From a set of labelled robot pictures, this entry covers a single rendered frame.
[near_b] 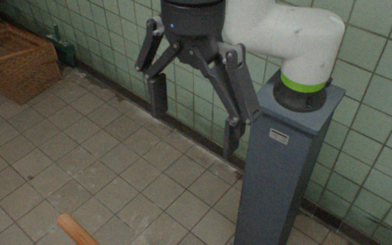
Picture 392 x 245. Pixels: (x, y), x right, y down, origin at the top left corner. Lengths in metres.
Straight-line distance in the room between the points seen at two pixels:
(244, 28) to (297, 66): 0.16
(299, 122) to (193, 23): 0.64
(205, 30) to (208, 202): 1.87
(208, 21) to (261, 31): 0.52
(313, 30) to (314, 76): 0.12
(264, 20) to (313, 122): 0.30
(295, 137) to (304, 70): 0.21
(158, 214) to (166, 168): 0.33
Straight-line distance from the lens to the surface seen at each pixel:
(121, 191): 2.33
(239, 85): 0.43
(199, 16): 0.41
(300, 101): 1.02
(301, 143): 1.06
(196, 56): 0.44
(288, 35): 0.92
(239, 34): 0.94
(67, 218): 0.84
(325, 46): 0.92
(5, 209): 2.48
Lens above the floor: 1.88
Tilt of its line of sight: 45 degrees down
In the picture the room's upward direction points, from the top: straight up
